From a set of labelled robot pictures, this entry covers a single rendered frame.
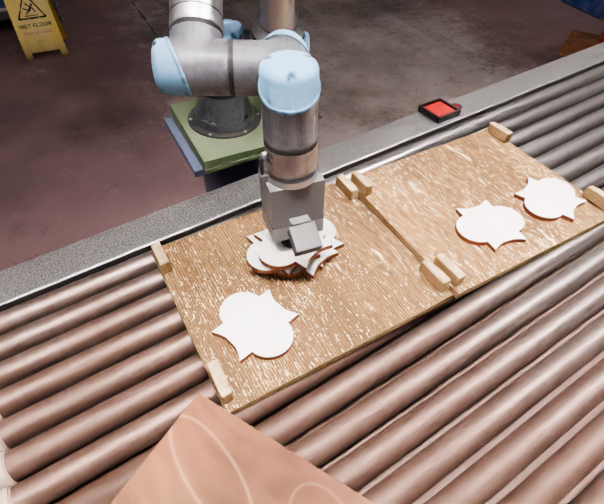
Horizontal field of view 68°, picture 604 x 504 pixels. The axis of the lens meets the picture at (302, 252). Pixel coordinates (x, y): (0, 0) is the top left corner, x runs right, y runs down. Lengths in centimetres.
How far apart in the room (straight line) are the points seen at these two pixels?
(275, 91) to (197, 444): 41
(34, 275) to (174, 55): 48
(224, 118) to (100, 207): 146
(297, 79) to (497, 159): 65
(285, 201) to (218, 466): 36
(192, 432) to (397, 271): 44
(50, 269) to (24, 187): 193
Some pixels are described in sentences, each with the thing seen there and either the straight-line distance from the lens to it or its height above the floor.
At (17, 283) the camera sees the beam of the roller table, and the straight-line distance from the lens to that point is 93.
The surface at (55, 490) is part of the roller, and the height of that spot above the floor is 91.
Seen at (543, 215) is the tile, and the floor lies 95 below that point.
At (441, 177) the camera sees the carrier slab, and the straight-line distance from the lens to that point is 101.
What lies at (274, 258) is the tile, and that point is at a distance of 73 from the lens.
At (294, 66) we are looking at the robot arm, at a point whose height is 129.
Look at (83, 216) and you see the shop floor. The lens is 250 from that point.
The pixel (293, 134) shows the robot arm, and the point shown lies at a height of 122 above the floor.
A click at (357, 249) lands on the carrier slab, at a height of 94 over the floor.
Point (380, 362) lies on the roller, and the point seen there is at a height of 92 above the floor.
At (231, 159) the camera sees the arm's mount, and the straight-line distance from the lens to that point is 111.
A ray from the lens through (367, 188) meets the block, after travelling 91.
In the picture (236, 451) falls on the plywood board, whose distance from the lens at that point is 52.
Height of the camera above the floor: 153
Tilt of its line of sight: 48 degrees down
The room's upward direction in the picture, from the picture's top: straight up
